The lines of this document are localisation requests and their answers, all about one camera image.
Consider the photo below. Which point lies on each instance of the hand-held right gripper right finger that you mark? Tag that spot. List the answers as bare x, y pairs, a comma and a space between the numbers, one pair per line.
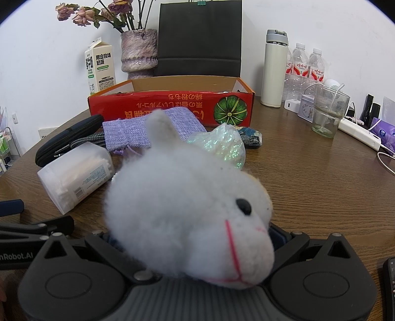
279, 236

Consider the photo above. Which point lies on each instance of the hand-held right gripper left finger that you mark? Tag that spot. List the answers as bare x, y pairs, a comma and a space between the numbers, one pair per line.
117, 260

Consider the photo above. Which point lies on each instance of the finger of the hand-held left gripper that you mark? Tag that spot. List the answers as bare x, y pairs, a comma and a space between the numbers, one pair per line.
46, 227
10, 206

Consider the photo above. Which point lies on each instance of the black zip case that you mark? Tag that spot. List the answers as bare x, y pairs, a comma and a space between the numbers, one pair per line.
61, 139

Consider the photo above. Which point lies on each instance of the white and yellow plush toy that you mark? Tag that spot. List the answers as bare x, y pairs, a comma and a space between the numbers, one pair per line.
185, 200

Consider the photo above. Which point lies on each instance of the iridescent plastic bag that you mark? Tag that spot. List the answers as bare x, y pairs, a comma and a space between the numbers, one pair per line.
222, 145

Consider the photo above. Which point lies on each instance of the purple linen pouch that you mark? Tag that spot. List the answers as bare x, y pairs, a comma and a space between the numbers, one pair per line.
129, 132

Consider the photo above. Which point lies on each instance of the red cardboard box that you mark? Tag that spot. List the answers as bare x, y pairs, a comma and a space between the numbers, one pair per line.
191, 102

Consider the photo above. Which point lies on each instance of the clear cotton swab box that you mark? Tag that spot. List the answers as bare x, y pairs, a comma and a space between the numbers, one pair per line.
74, 176

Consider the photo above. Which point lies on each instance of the clear glass cup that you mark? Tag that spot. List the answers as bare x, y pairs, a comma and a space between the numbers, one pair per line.
324, 123

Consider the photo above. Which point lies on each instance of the small white rabbit tin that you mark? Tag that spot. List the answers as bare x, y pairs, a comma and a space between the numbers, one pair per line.
305, 109

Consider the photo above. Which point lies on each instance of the white power strip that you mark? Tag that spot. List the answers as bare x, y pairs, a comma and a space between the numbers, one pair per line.
361, 134

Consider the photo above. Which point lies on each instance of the white charger block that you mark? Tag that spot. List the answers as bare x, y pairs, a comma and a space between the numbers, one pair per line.
292, 105

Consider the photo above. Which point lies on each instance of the glass straw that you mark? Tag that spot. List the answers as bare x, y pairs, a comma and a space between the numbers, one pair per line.
333, 103

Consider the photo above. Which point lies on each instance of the purple tissue pack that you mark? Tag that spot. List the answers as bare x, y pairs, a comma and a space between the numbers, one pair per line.
384, 131

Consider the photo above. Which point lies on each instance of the black cosmetic tube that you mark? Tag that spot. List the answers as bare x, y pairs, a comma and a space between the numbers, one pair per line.
375, 114
366, 109

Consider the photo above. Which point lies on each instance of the white round gadget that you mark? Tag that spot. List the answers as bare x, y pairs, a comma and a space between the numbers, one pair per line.
332, 84

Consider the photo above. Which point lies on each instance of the white thermos bottle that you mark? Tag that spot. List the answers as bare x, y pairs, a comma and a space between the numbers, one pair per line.
273, 74

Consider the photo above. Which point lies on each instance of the white milk carton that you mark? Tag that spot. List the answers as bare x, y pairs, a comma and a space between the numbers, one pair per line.
101, 68

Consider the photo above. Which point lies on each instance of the purple ribbed vase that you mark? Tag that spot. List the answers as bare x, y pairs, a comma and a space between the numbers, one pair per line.
139, 52

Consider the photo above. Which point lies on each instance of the dried pink flowers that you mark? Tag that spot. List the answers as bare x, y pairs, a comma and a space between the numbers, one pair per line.
83, 14

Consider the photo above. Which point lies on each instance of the black paper bag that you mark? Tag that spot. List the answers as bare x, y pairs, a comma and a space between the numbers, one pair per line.
197, 37

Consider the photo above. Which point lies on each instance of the green binder clip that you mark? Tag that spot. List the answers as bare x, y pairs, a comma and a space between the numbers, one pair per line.
201, 2

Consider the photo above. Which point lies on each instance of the white wall outlet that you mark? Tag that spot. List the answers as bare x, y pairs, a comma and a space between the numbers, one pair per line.
47, 132

